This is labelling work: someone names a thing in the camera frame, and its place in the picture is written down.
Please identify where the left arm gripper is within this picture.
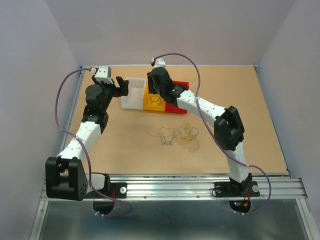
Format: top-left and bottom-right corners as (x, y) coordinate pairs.
(92, 75), (129, 112)

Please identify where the blue wire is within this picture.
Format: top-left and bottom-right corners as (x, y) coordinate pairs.
(149, 94), (162, 106)

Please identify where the coloured wire bundle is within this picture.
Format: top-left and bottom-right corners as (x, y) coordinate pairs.
(146, 121), (202, 153)

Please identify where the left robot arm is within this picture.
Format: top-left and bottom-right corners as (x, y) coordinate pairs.
(45, 75), (129, 201)

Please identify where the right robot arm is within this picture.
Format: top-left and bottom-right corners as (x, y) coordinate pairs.
(147, 67), (252, 195)

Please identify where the yellow plastic bin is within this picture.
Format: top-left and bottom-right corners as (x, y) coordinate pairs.
(143, 86), (166, 112)

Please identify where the red plastic bin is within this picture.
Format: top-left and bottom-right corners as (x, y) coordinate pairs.
(163, 80), (190, 115)

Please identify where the white plastic bin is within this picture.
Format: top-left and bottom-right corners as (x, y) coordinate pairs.
(121, 77), (147, 110)

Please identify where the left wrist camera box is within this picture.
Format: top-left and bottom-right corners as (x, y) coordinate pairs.
(90, 65), (114, 84)

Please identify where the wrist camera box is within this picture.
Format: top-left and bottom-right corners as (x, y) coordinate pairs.
(150, 57), (166, 69)
(90, 65), (114, 84)

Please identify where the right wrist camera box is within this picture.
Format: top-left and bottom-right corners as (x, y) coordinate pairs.
(150, 57), (166, 69)

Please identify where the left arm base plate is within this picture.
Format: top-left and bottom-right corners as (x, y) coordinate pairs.
(84, 182), (128, 199)

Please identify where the aluminium mounting rail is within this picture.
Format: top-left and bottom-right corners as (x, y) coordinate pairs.
(39, 172), (308, 202)

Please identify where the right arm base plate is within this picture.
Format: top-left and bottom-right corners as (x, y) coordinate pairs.
(212, 181), (260, 198)

